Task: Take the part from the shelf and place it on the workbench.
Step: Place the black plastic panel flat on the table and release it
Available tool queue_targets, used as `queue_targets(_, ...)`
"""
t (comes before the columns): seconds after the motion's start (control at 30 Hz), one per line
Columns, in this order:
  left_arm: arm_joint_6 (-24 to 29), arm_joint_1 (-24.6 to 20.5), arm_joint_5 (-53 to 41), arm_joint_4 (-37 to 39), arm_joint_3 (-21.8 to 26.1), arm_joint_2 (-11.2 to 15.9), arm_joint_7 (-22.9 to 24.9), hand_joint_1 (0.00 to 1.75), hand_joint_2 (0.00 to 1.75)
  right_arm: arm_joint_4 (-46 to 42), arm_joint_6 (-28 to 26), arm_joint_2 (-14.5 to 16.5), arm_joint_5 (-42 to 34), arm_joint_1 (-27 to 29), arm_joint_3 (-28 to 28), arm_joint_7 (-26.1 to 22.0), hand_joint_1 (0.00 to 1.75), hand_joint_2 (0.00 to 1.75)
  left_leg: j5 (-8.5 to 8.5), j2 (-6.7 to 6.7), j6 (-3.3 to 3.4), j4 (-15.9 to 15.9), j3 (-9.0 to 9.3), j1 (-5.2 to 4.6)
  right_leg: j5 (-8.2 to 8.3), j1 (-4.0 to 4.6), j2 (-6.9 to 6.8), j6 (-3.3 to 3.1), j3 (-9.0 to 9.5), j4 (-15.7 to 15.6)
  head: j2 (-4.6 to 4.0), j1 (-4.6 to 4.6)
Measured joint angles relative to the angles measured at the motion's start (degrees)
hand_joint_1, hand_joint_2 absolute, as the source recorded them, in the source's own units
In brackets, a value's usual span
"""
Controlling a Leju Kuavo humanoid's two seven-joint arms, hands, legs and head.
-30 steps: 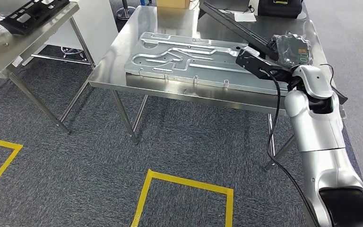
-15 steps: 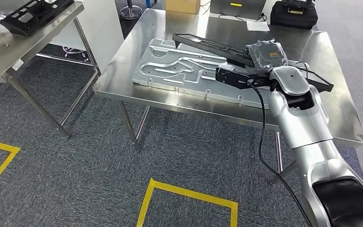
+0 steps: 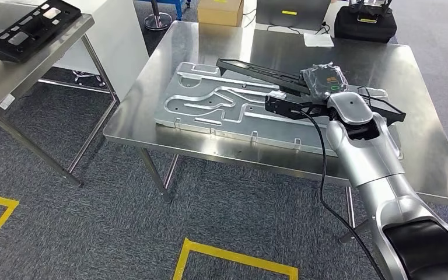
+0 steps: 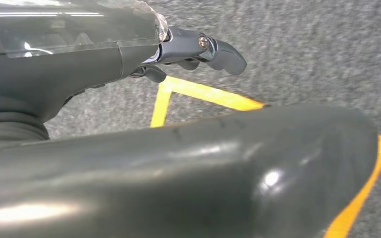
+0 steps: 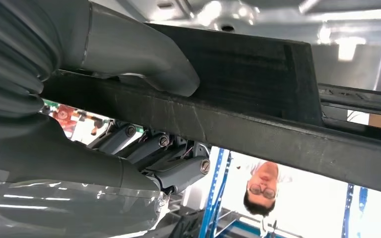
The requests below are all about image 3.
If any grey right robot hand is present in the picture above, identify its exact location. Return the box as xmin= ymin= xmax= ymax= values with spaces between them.
xmin=300 ymin=62 xmax=349 ymax=102

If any black plastic panel part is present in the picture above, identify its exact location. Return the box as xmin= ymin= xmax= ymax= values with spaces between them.
xmin=216 ymin=58 xmax=407 ymax=124
xmin=0 ymin=0 xmax=82 ymax=64

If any stainless steel workbench table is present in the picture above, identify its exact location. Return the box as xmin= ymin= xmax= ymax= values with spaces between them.
xmin=103 ymin=20 xmax=448 ymax=245

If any white paper sheet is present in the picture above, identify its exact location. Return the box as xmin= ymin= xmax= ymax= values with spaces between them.
xmin=304 ymin=33 xmax=335 ymax=48

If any black bag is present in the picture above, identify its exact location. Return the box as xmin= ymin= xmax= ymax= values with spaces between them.
xmin=334 ymin=3 xmax=398 ymax=43

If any grey laptop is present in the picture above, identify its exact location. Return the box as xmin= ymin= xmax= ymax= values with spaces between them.
xmin=255 ymin=0 xmax=331 ymax=32

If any stamped metal plate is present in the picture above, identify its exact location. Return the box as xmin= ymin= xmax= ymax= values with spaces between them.
xmin=154 ymin=61 xmax=404 ymax=159

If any cardboard box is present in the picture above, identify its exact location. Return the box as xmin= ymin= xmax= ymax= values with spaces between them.
xmin=197 ymin=0 xmax=244 ymax=27

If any stanchion with chrome base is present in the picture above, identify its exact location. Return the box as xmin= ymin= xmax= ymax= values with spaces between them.
xmin=143 ymin=0 xmax=173 ymax=31

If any white cabinet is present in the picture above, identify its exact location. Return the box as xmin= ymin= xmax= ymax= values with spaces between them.
xmin=52 ymin=0 xmax=149 ymax=102

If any chrome chair base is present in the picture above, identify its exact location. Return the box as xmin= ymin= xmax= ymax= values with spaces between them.
xmin=72 ymin=69 xmax=107 ymax=88

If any stainless steel side table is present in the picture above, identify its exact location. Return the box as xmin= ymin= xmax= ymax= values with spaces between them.
xmin=0 ymin=0 xmax=120 ymax=188

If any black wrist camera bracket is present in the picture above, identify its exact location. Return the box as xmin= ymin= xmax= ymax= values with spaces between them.
xmin=264 ymin=94 xmax=335 ymax=121

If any black device with handles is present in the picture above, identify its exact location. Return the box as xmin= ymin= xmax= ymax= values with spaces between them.
xmin=347 ymin=0 xmax=394 ymax=24

